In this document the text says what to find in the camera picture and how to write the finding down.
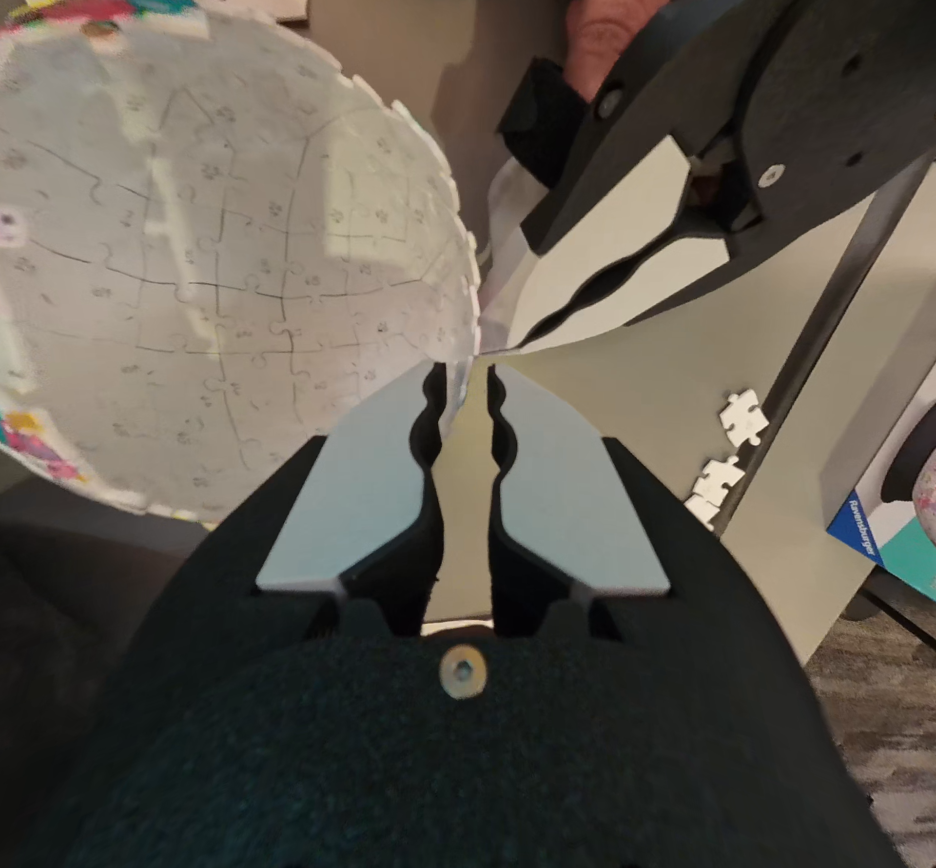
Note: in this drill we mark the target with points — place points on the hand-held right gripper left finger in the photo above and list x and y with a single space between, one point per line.
351 517

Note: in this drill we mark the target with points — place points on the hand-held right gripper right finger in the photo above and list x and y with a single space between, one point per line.
578 517

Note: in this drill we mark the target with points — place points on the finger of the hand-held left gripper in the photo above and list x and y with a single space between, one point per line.
644 283
614 217

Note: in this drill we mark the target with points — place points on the colourful puzzle ball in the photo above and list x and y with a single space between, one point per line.
220 254

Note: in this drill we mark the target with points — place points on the single white puzzle piece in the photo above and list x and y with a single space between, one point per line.
743 418
702 511

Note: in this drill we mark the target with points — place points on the colourful puzzle box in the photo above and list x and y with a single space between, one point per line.
892 532

